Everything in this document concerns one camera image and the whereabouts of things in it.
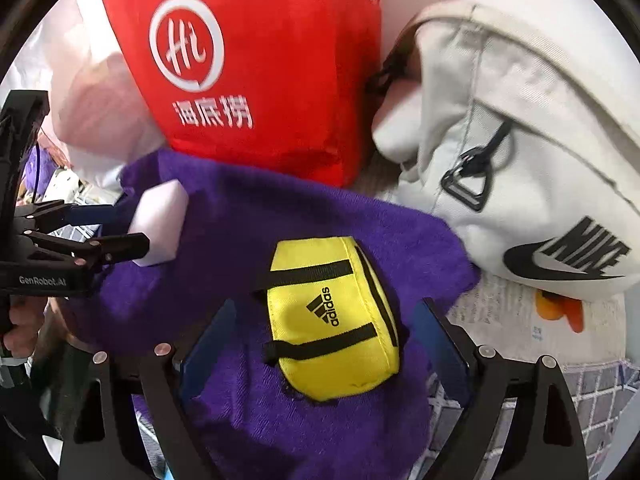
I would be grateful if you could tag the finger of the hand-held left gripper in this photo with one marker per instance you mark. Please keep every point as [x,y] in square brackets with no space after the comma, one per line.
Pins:
[95,214]
[125,249]

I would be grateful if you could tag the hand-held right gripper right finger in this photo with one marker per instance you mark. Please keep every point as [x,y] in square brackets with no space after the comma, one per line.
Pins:
[442,347]

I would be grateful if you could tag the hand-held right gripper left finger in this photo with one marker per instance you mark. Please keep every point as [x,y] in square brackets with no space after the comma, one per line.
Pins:
[210,342]

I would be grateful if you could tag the white sponge block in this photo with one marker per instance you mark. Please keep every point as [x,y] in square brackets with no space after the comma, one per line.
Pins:
[160,220]

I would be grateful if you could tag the yellow zip pouch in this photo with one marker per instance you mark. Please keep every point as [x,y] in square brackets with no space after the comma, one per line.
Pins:
[320,360]

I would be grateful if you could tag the person's left hand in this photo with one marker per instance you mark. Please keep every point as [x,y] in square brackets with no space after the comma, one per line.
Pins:
[25,325]

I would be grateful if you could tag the grey checked bedsheet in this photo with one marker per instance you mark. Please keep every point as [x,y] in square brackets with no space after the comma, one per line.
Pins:
[75,232]

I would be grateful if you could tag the white printed cloth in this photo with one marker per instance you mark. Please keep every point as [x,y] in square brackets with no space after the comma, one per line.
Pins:
[500,310]

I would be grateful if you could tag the white plastic bag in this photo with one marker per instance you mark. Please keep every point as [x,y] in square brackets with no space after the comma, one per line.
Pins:
[100,110]

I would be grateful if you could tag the purple towel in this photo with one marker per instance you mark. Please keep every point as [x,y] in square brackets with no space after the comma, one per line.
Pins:
[300,210]

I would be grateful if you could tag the grey checked pillow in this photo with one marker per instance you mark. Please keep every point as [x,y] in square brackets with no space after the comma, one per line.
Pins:
[600,390]

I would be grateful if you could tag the beige canvas bag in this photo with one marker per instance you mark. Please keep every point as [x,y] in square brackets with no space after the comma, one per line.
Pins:
[525,200]

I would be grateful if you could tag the red paper bag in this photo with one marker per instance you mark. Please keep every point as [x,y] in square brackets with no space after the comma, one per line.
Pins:
[290,85]

